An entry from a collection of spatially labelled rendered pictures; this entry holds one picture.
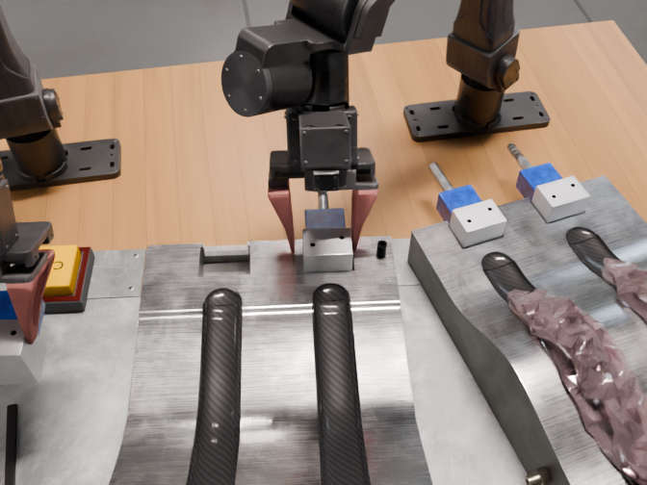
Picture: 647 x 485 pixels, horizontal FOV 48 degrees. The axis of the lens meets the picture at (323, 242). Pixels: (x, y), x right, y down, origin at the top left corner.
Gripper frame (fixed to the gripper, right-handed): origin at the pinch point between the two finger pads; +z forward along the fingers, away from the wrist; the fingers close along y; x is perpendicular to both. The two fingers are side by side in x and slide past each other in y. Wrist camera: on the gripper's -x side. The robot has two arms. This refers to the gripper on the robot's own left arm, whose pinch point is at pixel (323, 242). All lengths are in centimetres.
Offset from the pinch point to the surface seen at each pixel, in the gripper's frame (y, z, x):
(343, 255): 1.9, 0.4, -2.8
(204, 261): -12.9, 2.8, 3.0
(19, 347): -26.5, 2.8, -15.0
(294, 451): -3.6, 11.7, -19.0
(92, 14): -74, -13, 206
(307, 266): -1.8, 1.7, -2.0
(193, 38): -37, -5, 191
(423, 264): 11.4, 5.0, 5.2
